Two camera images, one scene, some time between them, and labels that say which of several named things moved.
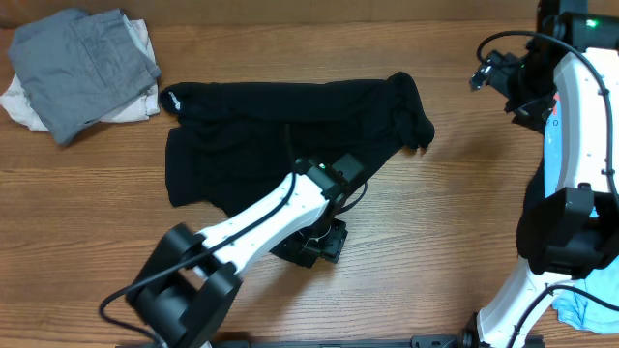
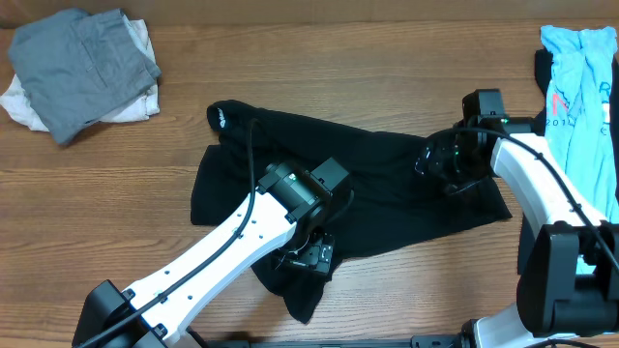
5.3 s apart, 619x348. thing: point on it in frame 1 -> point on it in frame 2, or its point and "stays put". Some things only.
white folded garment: (18, 101) stays put
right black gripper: (505, 84) -> (436, 164)
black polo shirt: (231, 142) -> (392, 193)
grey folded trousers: (75, 67) stays put
